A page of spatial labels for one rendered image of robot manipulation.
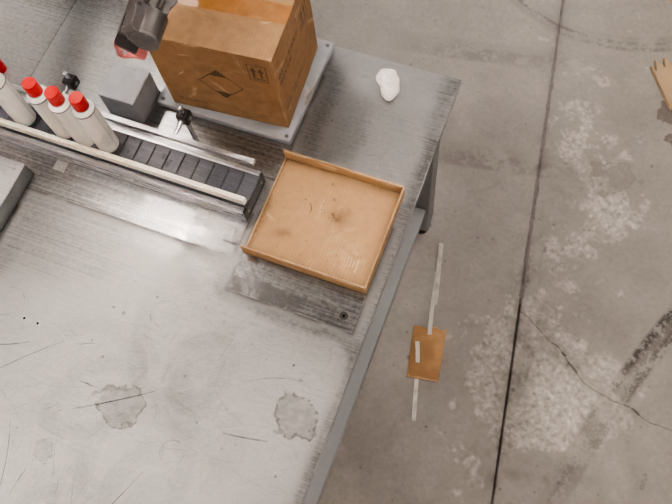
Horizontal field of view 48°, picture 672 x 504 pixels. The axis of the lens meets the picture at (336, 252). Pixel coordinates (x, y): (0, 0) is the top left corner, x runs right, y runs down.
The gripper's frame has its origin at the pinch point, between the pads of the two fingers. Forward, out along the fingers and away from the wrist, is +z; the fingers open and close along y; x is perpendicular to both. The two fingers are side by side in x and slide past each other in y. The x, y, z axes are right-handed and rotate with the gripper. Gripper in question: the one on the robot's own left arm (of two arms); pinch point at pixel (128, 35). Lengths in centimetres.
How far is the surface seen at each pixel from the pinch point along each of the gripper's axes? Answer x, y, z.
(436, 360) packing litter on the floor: 130, 30, 44
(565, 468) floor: 164, 56, 17
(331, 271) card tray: 57, 32, -3
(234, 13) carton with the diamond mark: 17.7, -12.2, -7.3
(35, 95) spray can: -10.3, 10.7, 23.1
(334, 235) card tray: 56, 24, -3
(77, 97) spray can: -3.3, 11.1, 14.0
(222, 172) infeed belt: 31.6, 14.3, 11.8
